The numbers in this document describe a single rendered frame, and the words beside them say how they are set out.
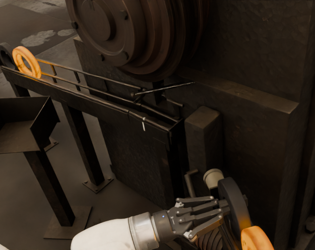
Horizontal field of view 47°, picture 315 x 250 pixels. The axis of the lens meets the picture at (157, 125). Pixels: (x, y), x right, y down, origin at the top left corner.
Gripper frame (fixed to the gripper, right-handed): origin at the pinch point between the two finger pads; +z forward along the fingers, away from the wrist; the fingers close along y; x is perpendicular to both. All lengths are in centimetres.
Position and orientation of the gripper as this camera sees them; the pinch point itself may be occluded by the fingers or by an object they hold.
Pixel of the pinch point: (233, 204)
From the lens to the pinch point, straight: 94.1
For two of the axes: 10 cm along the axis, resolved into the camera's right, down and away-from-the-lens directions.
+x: -1.9, -7.6, -6.2
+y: 2.2, 5.9, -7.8
